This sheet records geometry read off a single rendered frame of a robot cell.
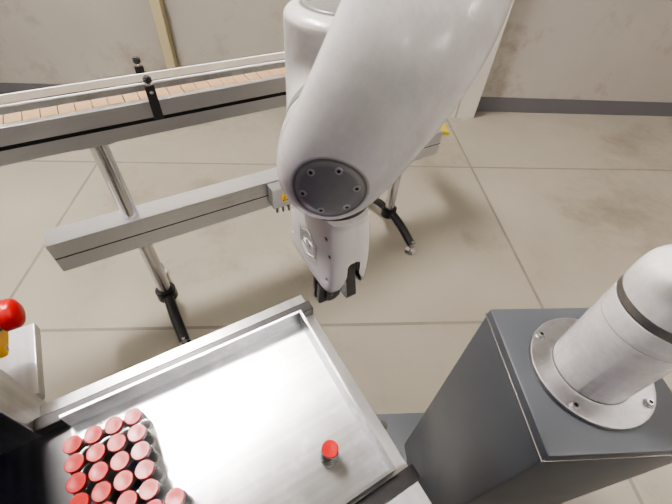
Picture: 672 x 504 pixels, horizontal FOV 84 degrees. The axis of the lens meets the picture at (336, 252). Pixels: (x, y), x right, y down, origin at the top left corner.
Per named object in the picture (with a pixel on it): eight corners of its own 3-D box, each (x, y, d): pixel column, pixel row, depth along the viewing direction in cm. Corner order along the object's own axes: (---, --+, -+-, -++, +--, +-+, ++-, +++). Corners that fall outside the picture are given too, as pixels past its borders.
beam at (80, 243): (63, 272, 122) (44, 247, 113) (61, 256, 127) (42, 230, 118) (437, 154, 182) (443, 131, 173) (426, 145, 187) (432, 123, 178)
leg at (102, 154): (160, 309, 156) (77, 147, 99) (155, 294, 161) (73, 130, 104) (182, 301, 159) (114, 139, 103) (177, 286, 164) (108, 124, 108)
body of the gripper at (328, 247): (276, 166, 38) (281, 242, 46) (325, 228, 32) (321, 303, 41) (339, 149, 41) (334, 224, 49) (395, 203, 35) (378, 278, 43)
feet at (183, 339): (179, 357, 150) (170, 340, 140) (151, 271, 178) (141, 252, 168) (199, 349, 153) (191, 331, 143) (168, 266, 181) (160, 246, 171)
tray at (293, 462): (99, 677, 35) (83, 683, 33) (71, 424, 50) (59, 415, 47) (391, 475, 48) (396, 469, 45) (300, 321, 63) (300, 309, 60)
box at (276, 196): (273, 209, 145) (272, 191, 138) (268, 202, 147) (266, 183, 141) (301, 201, 149) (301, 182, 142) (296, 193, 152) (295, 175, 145)
